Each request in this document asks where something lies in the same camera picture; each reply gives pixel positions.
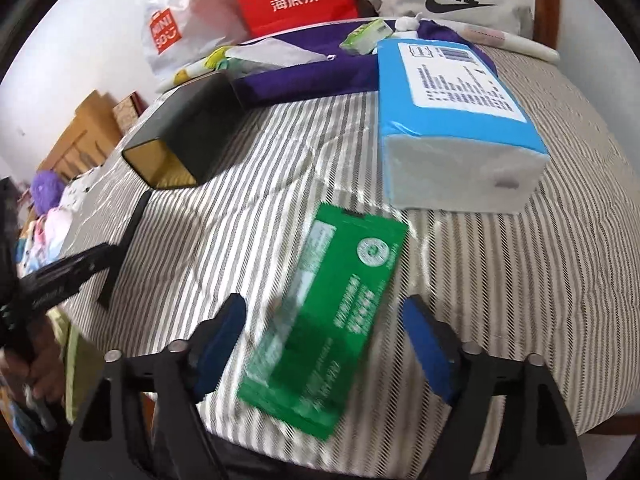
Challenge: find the brown picture frame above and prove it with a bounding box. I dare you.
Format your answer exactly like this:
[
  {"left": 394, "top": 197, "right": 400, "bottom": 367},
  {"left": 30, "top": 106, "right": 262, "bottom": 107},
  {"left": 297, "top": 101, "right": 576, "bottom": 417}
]
[{"left": 112, "top": 91, "right": 148, "bottom": 131}]

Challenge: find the purple plush toy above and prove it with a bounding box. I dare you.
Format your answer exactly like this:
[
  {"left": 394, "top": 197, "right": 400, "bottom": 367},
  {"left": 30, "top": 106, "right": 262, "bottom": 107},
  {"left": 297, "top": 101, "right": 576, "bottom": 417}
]
[{"left": 30, "top": 170, "right": 66, "bottom": 213}]

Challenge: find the white printed paper roll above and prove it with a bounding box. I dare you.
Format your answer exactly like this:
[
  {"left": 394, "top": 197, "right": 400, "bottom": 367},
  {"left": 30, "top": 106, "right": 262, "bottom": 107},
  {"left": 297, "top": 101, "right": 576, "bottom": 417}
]
[{"left": 157, "top": 22, "right": 561, "bottom": 93}]

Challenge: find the pink plush toy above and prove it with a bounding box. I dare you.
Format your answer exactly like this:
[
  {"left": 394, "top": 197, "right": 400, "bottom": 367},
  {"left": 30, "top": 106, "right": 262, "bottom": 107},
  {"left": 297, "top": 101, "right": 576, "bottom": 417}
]
[{"left": 30, "top": 210, "right": 68, "bottom": 261}]

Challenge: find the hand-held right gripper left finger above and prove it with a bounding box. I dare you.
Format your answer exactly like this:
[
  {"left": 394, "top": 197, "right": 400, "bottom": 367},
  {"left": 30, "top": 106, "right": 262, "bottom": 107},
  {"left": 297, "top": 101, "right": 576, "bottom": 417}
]
[{"left": 62, "top": 294, "right": 247, "bottom": 480}]

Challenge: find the purple fabric tray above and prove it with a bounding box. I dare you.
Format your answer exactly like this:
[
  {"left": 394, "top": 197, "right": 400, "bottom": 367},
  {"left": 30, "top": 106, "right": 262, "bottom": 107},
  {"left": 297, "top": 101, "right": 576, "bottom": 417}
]
[{"left": 220, "top": 20, "right": 498, "bottom": 111}]

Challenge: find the wooden headboard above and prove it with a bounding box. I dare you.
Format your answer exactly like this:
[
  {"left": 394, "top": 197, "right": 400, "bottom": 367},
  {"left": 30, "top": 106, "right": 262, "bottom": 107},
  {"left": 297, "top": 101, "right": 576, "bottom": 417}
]
[{"left": 37, "top": 90, "right": 126, "bottom": 181}]

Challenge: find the person's left hand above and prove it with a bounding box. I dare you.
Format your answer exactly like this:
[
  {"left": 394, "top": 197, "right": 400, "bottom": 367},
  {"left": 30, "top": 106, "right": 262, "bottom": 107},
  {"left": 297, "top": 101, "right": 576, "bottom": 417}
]
[{"left": 30, "top": 317, "right": 68, "bottom": 406}]

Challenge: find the green wet wipes pack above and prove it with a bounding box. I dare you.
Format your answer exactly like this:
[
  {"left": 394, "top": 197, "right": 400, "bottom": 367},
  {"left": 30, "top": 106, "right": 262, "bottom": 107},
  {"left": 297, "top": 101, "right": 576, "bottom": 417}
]
[{"left": 340, "top": 19, "right": 393, "bottom": 56}]

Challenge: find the black strap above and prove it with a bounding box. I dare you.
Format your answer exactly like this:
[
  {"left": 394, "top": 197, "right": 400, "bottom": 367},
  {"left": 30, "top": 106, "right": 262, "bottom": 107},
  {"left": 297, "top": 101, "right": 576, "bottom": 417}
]
[{"left": 97, "top": 190, "right": 153, "bottom": 308}]

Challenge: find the green packet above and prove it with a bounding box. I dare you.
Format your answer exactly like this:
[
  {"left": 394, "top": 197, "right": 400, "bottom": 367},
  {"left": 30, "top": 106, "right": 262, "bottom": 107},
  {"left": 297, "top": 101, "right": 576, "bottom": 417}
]
[{"left": 236, "top": 202, "right": 410, "bottom": 443}]

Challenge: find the mint green sock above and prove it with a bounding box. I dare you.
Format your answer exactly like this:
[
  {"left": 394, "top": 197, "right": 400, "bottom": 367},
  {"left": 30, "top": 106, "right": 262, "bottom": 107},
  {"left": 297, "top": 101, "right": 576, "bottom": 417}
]
[{"left": 222, "top": 57, "right": 252, "bottom": 79}]

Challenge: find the blue tissue pack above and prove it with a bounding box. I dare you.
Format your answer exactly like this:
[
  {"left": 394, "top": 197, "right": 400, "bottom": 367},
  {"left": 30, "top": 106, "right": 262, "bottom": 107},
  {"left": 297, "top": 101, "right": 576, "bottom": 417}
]
[{"left": 376, "top": 37, "right": 551, "bottom": 211}]

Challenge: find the dark box with gold end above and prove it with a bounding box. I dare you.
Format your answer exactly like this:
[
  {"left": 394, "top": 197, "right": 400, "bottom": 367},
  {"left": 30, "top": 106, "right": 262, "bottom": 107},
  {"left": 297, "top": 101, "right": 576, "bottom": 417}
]
[{"left": 121, "top": 71, "right": 248, "bottom": 191}]

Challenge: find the brown wooden door frame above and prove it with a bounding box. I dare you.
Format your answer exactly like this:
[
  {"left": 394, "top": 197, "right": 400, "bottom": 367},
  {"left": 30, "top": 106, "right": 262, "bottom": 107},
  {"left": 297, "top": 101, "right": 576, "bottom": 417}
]
[{"left": 530, "top": 0, "right": 561, "bottom": 46}]

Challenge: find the white floral pillow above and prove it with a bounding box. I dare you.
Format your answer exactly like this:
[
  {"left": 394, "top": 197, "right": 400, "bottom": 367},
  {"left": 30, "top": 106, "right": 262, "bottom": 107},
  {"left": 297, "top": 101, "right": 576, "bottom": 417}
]
[{"left": 60, "top": 170, "right": 101, "bottom": 211}]

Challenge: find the white plastic shopping bag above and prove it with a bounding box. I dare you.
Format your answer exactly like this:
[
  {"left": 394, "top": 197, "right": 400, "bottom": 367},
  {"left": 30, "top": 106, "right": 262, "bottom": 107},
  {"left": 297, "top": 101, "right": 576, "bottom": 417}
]
[{"left": 140, "top": 0, "right": 251, "bottom": 81}]

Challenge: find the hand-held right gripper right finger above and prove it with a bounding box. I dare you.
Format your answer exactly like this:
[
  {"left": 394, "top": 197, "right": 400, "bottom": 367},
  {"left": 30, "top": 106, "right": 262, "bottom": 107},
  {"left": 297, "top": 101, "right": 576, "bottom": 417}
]
[{"left": 402, "top": 295, "right": 586, "bottom": 480}]

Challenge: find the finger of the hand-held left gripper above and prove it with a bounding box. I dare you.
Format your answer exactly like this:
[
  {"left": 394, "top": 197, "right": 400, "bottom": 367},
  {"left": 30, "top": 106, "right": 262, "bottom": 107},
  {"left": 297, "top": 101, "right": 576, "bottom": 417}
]
[{"left": 22, "top": 242, "right": 117, "bottom": 306}]

